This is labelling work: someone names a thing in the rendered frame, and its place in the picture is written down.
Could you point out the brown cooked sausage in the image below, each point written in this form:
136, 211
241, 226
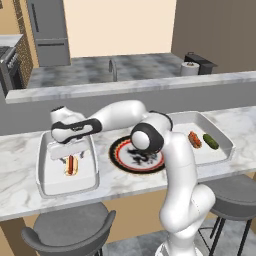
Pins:
194, 139

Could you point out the hot dog in bun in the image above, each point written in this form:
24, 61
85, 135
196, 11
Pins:
71, 166

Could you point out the green pickle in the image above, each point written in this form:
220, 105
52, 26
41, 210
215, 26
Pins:
210, 141

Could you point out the white tupperware container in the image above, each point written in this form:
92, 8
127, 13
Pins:
66, 183
213, 156

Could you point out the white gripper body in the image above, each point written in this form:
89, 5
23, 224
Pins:
68, 148

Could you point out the steel stove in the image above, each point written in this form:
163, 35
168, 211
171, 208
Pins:
8, 66

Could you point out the large black red patterned plate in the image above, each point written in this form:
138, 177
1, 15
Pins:
125, 156

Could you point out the grey fridge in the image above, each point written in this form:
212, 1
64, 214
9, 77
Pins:
50, 30

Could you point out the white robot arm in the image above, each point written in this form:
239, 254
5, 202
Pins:
180, 173

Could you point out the grey sink tap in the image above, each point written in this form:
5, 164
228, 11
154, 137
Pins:
114, 68

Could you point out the grey bar stool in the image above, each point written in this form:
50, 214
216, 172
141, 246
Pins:
233, 196
70, 228

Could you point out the black toaster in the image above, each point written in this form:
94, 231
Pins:
205, 64

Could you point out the white paper towel roll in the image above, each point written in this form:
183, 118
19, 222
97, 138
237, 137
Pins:
190, 69

